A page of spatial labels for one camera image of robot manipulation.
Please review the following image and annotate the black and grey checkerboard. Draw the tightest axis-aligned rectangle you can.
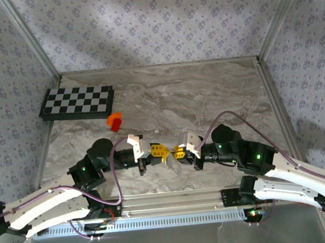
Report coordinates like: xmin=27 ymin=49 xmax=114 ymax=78
xmin=36 ymin=83 xmax=116 ymax=124

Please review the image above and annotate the aluminium frame post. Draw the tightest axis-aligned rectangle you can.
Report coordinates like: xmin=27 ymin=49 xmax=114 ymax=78
xmin=0 ymin=0 xmax=62 ymax=84
xmin=253 ymin=0 xmax=314 ymax=60

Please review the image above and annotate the white slotted cable duct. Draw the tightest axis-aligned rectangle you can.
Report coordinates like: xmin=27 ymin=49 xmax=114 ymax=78
xmin=32 ymin=206 xmax=253 ymax=240

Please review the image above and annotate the wide aluminium base rail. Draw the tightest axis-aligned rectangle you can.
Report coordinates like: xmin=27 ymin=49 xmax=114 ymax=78
xmin=100 ymin=183 xmax=261 ymax=220

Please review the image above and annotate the aluminium table side rail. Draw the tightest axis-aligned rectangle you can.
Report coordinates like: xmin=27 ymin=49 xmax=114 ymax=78
xmin=19 ymin=74 xmax=75 ymax=206
xmin=255 ymin=54 xmax=310 ymax=182

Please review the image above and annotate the silver key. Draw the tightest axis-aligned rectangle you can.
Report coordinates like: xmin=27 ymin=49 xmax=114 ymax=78
xmin=164 ymin=155 xmax=183 ymax=176

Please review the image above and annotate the red plastic block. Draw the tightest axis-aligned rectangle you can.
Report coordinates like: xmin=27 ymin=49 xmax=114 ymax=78
xmin=110 ymin=118 xmax=124 ymax=132

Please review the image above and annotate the small circuit board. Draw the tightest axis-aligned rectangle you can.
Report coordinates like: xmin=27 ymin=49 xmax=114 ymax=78
xmin=243 ymin=207 xmax=265 ymax=224
xmin=84 ymin=221 xmax=117 ymax=238

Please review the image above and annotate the thin aluminium table rail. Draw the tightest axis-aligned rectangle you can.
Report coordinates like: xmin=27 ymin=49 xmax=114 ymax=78
xmin=60 ymin=55 xmax=260 ymax=78

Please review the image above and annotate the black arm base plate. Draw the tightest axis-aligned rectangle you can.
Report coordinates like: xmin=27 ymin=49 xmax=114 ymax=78
xmin=220 ymin=185 xmax=259 ymax=208
xmin=83 ymin=198 xmax=124 ymax=221

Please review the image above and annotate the orange curved plastic piece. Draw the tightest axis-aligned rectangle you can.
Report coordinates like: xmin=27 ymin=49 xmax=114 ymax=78
xmin=106 ymin=112 xmax=123 ymax=126

